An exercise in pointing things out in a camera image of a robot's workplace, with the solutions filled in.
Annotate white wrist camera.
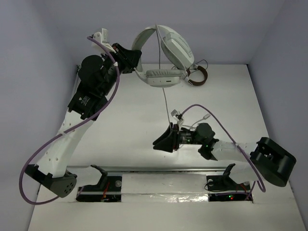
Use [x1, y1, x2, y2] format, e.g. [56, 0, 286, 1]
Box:
[91, 28, 115, 53]
[170, 109, 184, 128]

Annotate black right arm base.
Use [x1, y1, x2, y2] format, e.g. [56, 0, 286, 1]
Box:
[204, 164, 253, 202]

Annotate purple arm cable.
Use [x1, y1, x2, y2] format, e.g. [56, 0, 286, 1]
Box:
[19, 36, 121, 205]
[179, 103, 266, 193]

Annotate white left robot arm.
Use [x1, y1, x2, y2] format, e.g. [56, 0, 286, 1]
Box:
[25, 43, 141, 198]

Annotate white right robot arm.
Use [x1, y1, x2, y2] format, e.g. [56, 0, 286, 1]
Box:
[153, 110, 296, 191]

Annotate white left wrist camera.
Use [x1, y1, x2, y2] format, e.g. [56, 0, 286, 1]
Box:
[91, 28, 115, 53]

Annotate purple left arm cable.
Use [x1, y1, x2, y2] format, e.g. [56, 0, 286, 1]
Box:
[19, 36, 121, 205]

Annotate brown silver headphones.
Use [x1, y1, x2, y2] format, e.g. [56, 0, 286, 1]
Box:
[185, 64, 208, 87]

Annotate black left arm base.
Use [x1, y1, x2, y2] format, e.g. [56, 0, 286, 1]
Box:
[76, 165, 122, 203]

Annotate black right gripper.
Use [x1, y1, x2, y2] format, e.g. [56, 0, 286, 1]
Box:
[153, 122, 204, 152]

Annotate white over-ear headphones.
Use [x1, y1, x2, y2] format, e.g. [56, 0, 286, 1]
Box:
[131, 25, 194, 88]

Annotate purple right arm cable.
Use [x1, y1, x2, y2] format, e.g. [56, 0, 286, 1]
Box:
[179, 103, 266, 193]

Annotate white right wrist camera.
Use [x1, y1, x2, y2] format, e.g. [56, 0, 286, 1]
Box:
[170, 109, 184, 128]

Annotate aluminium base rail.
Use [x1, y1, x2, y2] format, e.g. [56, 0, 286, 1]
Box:
[67, 165, 241, 174]

